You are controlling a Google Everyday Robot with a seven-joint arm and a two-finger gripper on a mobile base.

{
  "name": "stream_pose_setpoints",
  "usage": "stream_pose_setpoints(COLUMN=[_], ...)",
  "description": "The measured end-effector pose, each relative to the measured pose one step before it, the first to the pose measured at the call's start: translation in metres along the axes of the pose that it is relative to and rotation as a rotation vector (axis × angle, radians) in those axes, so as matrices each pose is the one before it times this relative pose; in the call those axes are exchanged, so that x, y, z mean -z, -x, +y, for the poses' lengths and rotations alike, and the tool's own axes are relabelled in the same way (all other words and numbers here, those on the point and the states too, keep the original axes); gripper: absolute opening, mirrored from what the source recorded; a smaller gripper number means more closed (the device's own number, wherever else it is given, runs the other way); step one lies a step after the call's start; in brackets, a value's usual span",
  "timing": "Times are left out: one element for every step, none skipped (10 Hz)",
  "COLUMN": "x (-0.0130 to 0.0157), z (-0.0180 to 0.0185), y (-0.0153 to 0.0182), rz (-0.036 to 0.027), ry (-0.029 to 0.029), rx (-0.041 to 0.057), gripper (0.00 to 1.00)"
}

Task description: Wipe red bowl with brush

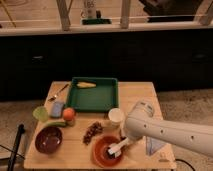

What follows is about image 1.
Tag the white bottle on green base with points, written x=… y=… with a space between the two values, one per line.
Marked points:
x=90 y=15

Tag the red bowl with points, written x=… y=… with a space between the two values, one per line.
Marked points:
x=99 y=152

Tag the green cucumber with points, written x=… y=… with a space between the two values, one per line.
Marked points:
x=56 y=124

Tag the bunch of dark grapes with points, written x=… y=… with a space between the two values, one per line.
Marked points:
x=94 y=129

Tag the light green cup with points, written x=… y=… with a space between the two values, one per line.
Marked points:
x=41 y=114

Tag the blue sponge block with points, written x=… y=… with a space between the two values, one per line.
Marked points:
x=56 y=110

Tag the white cup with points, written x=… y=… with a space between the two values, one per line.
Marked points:
x=115 y=116

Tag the dark maroon bowl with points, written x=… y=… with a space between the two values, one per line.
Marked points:
x=48 y=140

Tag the black pole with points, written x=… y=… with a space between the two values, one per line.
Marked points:
x=15 y=148

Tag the yellow corn cob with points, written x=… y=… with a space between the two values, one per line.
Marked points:
x=85 y=85

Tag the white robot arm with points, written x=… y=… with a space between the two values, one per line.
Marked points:
x=140 y=122

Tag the grey folded cloth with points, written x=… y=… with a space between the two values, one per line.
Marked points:
x=153 y=145

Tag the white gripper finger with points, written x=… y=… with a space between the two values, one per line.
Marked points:
x=114 y=147

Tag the green tray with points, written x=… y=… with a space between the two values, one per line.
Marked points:
x=101 y=98

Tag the black brush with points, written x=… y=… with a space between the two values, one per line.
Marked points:
x=113 y=155

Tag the orange fruit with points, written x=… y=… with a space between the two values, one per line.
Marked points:
x=68 y=114

